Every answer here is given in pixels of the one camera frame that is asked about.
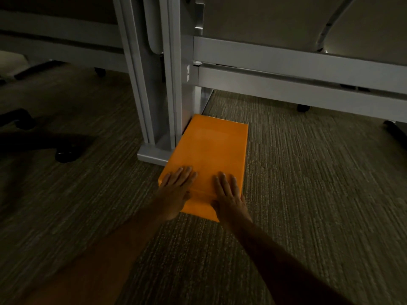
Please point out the person's right little finger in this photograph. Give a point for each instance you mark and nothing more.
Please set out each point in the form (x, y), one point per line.
(242, 198)

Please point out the black caster wheel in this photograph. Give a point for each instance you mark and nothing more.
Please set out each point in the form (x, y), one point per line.
(303, 108)
(100, 72)

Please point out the person's left thumb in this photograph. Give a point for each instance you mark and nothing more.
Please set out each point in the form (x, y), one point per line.
(187, 196)

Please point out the person's left forearm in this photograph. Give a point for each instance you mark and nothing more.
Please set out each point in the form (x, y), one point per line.
(95, 263)

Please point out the person's right hand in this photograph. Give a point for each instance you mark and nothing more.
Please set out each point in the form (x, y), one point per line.
(230, 204)

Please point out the person's right forearm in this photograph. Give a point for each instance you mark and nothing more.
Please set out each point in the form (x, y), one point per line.
(279, 266)

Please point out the person's left hand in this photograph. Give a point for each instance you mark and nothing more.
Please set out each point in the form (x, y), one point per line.
(173, 195)

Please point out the long grey desk crossbeam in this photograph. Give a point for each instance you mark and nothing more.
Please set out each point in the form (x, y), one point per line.
(302, 76)

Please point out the black office chair base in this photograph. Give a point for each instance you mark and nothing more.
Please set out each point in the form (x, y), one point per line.
(47, 139)

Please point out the person's right middle finger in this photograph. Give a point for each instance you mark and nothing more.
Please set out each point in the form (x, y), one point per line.
(225, 182)

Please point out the grey desk leg with label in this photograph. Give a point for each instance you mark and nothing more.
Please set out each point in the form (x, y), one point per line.
(181, 60)

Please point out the orange box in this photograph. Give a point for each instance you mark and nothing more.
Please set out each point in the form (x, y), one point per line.
(211, 146)

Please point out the black chair leg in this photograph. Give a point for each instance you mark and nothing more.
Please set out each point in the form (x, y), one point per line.
(396, 128)
(38, 69)

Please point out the grey desk leg with foot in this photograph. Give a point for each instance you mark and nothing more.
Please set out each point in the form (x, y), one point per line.
(143, 92)

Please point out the person's left middle finger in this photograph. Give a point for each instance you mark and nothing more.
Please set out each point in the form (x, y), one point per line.
(185, 175)

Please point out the pale cushion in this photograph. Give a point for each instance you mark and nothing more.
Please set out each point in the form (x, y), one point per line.
(12, 65)

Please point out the person's right thumb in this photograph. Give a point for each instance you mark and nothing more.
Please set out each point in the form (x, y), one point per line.
(215, 205)

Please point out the person's left little finger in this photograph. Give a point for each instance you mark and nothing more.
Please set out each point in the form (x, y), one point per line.
(165, 181)

